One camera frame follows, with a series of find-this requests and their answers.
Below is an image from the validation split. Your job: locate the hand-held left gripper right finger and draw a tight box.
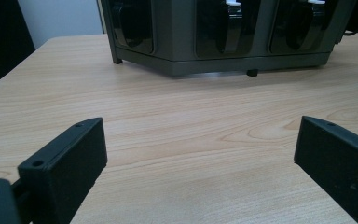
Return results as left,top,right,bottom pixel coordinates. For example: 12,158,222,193
294,116,358,224

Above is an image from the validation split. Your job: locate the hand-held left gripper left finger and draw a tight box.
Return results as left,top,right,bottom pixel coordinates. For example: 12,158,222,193
17,117,108,224

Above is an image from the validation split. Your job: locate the dark grey spice rack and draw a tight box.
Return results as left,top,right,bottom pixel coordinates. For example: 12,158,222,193
97,0,358,77

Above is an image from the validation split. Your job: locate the black seasoning box with handle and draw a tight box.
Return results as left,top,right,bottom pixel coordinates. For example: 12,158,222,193
108,0,155,55
268,0,339,55
195,0,262,59

